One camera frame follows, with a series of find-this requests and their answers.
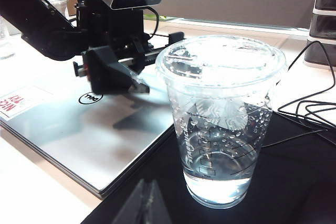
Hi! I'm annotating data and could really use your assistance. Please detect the clear plastic Starbucks cup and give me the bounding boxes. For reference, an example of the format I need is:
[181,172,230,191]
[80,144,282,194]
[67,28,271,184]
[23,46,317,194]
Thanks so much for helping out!
[154,35,287,210]

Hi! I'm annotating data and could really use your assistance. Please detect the black camera cable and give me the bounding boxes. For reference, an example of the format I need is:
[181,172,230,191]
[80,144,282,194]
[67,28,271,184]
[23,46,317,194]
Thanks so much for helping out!
[143,6,161,37]

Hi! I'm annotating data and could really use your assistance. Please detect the silver Dell laptop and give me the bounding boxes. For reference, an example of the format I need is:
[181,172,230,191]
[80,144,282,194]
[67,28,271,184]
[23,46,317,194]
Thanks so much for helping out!
[0,58,176,200]

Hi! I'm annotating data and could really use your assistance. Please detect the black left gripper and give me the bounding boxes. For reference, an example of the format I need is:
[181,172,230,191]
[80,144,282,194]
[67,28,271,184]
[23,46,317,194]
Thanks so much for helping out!
[72,0,184,96]

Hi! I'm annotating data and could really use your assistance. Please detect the white sticker with red letters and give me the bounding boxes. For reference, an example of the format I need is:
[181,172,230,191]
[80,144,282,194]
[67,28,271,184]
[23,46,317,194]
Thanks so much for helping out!
[0,86,55,123]

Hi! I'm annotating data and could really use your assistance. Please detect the thin black cable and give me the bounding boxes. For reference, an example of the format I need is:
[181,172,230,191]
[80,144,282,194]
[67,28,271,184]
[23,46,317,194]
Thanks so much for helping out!
[262,40,336,148]

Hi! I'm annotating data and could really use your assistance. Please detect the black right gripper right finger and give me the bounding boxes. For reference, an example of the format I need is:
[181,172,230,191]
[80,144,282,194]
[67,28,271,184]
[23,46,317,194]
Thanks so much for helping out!
[143,180,172,224]

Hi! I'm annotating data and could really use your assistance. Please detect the black mouse pad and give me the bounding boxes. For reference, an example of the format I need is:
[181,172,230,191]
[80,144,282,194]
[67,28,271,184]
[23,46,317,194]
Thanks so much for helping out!
[81,110,336,224]

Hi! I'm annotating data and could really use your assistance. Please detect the white drawer organizer dark drawers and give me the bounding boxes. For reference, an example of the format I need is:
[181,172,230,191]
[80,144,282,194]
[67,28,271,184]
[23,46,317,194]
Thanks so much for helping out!
[303,0,336,70]

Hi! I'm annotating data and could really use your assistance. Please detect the clear plastic bottle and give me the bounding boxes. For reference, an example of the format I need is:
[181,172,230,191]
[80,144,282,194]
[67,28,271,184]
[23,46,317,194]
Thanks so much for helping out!
[0,15,17,61]

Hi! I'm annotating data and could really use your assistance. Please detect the small clear cup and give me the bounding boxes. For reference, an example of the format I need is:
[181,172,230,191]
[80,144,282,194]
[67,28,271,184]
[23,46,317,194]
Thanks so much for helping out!
[46,0,69,19]

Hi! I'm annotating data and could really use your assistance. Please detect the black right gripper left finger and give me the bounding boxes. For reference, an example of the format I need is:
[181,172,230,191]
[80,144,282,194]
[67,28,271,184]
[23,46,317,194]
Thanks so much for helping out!
[112,178,148,224]

